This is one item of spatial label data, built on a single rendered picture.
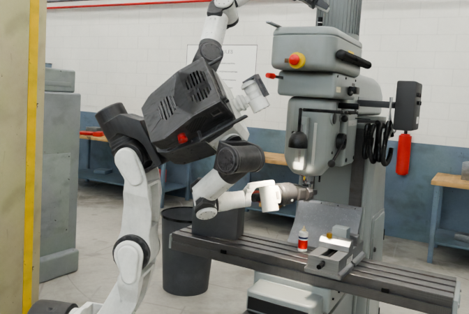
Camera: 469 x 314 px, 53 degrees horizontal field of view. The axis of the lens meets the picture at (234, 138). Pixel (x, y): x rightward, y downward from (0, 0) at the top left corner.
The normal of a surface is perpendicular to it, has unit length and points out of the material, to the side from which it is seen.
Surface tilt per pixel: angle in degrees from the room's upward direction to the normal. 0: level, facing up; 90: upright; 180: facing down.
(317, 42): 90
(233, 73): 90
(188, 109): 74
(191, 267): 93
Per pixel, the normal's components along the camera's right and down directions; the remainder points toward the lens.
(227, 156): -0.67, 0.01
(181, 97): -0.59, -0.25
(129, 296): -0.15, 0.49
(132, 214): -0.16, 0.07
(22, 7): 0.88, 0.10
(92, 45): -0.47, 0.04
